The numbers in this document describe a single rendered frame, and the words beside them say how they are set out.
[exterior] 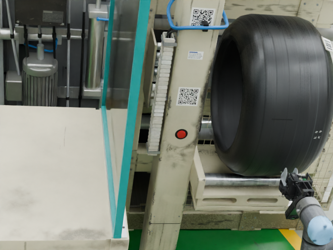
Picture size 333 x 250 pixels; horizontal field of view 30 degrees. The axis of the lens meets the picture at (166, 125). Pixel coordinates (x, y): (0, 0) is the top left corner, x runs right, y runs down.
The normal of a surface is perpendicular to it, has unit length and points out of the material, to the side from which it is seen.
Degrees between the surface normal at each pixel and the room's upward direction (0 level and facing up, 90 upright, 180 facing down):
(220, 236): 0
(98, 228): 0
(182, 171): 90
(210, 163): 0
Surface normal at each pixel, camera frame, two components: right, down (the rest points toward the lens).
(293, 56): 0.18, -0.39
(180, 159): 0.14, 0.59
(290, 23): 0.13, -0.82
